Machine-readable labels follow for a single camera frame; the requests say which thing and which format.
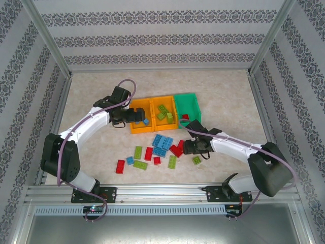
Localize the orange plastic bin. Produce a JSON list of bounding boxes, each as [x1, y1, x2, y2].
[[129, 98, 155, 135], [151, 95, 178, 132]]

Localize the green plastic bin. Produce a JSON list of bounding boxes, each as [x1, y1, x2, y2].
[[174, 93, 203, 129]]

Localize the small circuit board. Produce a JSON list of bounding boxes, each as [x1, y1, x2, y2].
[[83, 206, 105, 214], [225, 208, 243, 217]]

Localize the grey metal panel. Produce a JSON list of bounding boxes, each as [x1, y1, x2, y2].
[[15, 200, 315, 244]]

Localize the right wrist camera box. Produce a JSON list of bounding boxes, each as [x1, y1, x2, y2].
[[186, 119, 207, 135]]

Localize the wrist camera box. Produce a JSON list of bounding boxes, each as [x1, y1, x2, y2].
[[186, 119, 207, 135], [111, 86, 132, 103]]

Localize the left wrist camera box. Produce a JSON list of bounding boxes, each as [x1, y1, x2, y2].
[[111, 86, 132, 103]]

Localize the aluminium mounting rail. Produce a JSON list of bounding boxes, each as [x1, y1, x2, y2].
[[25, 184, 299, 203]]

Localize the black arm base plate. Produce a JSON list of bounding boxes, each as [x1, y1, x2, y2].
[[71, 187, 118, 204], [205, 185, 254, 203]]

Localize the aluminium side rail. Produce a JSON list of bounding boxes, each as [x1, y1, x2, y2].
[[247, 71, 290, 184], [34, 75, 73, 186]]

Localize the grey slotted cable duct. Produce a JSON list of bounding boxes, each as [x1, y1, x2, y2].
[[34, 205, 226, 216]]

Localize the aluminium frame post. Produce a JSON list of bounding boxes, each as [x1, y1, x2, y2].
[[247, 0, 298, 76], [21, 0, 73, 77]]

